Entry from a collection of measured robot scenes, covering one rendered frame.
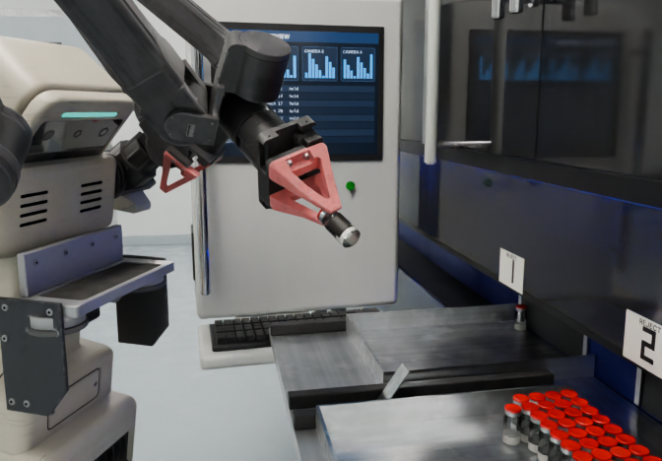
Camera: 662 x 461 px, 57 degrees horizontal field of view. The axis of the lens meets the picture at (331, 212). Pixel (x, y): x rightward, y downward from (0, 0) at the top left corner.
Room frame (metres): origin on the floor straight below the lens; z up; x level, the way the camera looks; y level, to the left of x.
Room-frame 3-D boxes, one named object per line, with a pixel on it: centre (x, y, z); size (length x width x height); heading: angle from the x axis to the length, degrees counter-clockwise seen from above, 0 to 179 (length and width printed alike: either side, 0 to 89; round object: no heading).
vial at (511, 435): (0.70, -0.22, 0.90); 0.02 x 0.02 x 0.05
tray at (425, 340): (0.99, -0.22, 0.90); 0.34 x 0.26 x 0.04; 101
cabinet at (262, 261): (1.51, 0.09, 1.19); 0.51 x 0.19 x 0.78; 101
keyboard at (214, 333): (1.28, 0.06, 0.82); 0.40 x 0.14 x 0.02; 104
